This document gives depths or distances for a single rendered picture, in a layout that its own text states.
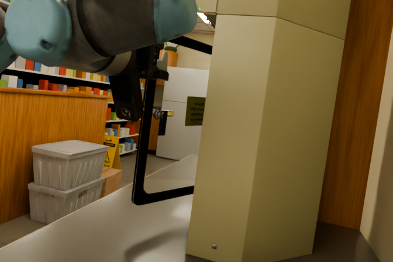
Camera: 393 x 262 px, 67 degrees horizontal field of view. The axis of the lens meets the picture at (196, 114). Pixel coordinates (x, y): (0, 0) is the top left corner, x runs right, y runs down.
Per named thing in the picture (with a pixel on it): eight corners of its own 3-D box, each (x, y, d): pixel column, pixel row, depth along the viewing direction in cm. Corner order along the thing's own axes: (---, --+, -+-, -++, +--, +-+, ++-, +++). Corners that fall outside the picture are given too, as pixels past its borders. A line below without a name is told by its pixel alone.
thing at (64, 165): (106, 177, 305) (110, 145, 304) (66, 193, 247) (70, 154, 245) (72, 169, 317) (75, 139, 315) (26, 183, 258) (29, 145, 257)
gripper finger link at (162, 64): (179, 55, 64) (163, 47, 55) (176, 83, 64) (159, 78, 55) (166, 54, 65) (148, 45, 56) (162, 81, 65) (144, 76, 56)
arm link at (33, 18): (71, 48, 28) (2, 69, 30) (128, 65, 39) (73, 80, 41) (57, -31, 28) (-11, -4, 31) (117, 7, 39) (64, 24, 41)
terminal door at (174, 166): (217, 188, 88) (235, 54, 86) (132, 207, 66) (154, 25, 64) (215, 188, 89) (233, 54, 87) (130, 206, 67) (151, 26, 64)
